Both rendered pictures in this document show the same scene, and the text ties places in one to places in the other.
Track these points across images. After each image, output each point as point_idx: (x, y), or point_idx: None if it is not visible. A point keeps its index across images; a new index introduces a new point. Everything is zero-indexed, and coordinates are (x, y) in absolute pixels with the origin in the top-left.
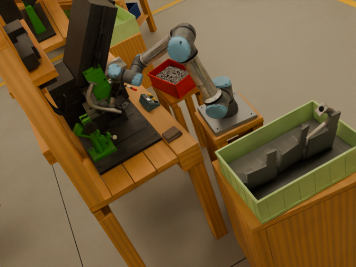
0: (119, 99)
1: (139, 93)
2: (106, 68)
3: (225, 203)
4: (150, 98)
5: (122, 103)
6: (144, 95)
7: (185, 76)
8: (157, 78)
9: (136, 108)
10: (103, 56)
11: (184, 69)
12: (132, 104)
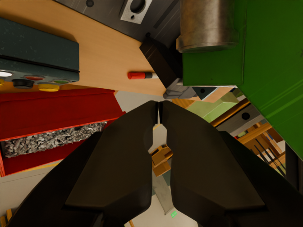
0: (168, 27)
1: (112, 70)
2: (246, 127)
3: None
4: (7, 76)
5: (151, 14)
6: (53, 79)
7: (25, 148)
8: (89, 123)
9: (58, 2)
10: None
11: (55, 148)
12: (103, 21)
